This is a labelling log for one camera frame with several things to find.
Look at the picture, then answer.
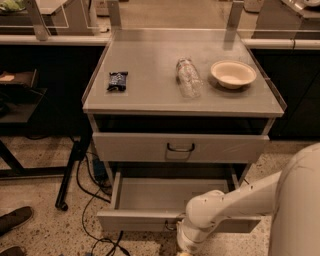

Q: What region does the grey drawer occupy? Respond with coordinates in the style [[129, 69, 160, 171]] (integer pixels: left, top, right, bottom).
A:
[[93, 132, 269, 163], [96, 171, 263, 234]]

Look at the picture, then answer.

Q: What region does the black floor cable left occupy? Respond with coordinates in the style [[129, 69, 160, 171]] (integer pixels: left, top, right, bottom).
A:
[[75, 153, 131, 256]]

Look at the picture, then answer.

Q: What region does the dark shoe lower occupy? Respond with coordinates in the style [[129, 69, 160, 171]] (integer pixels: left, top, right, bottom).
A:
[[0, 246, 26, 256]]

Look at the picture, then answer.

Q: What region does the grey drawer cabinet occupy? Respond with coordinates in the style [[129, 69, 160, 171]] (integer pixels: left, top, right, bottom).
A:
[[83, 29, 285, 180]]

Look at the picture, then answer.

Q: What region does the dark blue snack packet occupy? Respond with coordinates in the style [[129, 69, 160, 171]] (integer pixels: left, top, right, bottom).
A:
[[107, 71, 128, 92]]

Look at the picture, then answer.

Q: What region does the black side shelf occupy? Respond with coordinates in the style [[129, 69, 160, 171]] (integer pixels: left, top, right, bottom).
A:
[[0, 69, 47, 126]]

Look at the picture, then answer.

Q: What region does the black table frame leg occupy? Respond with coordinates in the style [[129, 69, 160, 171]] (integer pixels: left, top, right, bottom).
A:
[[0, 136, 90, 211]]

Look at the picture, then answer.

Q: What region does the white horizontal rail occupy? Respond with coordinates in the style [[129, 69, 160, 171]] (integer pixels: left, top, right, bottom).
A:
[[0, 35, 320, 50]]

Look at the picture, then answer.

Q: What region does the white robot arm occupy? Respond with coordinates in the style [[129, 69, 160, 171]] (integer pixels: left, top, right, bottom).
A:
[[177, 143, 320, 256]]

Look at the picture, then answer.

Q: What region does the white paper bowl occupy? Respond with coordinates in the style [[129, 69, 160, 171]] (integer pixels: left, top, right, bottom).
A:
[[211, 60, 257, 89]]

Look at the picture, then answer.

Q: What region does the clear plastic bottle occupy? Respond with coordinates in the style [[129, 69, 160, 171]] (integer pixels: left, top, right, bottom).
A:
[[176, 58, 202, 98]]

